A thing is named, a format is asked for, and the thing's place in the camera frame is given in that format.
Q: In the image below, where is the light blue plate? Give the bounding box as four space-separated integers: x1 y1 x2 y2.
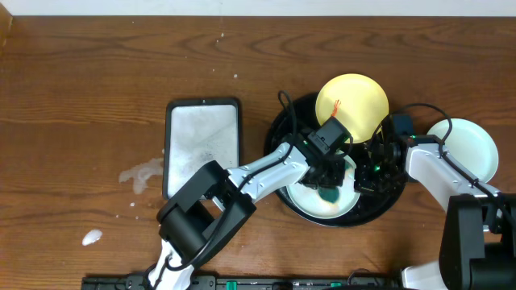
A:
286 156 360 219

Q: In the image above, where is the pale green plate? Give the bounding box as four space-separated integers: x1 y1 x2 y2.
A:
445 118 499 183

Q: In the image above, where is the green yellow sponge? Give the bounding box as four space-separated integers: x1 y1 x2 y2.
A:
318 187 340 204

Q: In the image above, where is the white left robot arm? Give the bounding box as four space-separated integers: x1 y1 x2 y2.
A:
148 141 346 289

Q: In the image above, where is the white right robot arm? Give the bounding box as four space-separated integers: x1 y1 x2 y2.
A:
358 130 515 289

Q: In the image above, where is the round black tray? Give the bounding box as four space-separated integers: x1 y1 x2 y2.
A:
264 92 405 227

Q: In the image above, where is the black rectangular soapy tray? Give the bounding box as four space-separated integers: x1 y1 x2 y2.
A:
162 97 241 200

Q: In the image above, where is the yellow plate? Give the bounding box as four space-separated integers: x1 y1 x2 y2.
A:
315 73 389 143

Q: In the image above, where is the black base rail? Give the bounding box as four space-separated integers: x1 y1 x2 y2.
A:
81 270 403 290

